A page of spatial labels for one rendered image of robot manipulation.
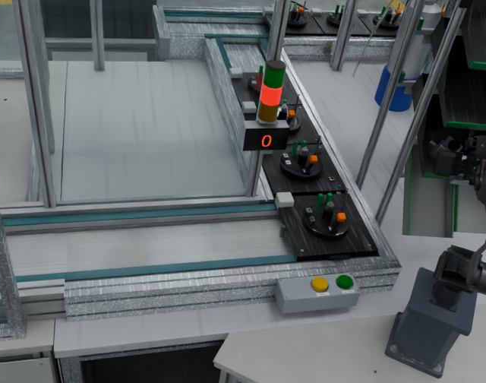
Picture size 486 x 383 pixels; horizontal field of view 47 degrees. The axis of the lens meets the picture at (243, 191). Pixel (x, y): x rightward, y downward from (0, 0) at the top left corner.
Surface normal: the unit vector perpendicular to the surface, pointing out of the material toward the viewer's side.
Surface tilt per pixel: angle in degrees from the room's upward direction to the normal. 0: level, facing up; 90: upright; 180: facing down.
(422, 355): 90
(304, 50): 90
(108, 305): 90
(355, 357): 0
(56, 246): 0
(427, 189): 45
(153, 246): 0
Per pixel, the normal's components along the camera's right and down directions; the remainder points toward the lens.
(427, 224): 0.11, -0.07
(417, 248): 0.12, -0.75
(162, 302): 0.21, 0.66
